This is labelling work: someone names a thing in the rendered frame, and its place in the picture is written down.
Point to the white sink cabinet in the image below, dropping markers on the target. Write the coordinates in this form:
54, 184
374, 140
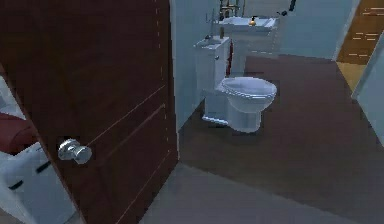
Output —
253, 36

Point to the orange soap bottle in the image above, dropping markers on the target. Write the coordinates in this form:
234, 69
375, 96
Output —
252, 22

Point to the dark red cushion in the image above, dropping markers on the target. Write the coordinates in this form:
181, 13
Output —
15, 133

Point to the white toilet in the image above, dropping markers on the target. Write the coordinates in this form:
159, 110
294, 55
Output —
233, 96

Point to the silver round door knob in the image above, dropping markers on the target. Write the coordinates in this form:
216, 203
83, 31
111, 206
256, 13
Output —
74, 151

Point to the orange wooden room door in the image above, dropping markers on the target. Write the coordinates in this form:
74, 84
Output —
361, 31

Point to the black wall hook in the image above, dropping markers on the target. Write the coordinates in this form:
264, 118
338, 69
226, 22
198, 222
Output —
288, 8

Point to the dark brown room door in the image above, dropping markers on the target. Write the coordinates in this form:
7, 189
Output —
100, 66

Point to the brass sink faucet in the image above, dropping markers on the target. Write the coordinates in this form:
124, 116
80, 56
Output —
228, 8

